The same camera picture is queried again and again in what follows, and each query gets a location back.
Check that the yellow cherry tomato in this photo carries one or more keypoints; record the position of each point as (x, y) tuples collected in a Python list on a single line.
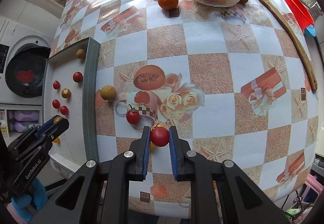
[(57, 119)]

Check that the blue gloved left hand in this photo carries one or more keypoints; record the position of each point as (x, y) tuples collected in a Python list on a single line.
[(18, 207)]

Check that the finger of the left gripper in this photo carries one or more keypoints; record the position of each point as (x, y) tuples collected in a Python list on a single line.
[(26, 143), (40, 130)]

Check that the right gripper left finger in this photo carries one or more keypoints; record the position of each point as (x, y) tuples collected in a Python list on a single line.
[(99, 187)]

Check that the red plastic dustpan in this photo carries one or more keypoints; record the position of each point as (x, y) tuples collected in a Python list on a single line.
[(301, 13)]

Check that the white foam tray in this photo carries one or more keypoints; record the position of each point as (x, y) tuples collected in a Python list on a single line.
[(79, 143)]

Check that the red cherry tomato with stem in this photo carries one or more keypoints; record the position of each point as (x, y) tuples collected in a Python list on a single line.
[(56, 104)]

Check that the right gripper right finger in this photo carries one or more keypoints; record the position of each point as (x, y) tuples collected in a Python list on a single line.
[(220, 192)]

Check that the brown longan fruit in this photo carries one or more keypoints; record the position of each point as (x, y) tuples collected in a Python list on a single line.
[(81, 54)]

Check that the white washing machine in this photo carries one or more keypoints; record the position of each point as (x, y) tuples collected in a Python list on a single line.
[(28, 28)]

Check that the checkered tablecloth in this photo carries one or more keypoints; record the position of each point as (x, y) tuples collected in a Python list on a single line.
[(229, 79)]

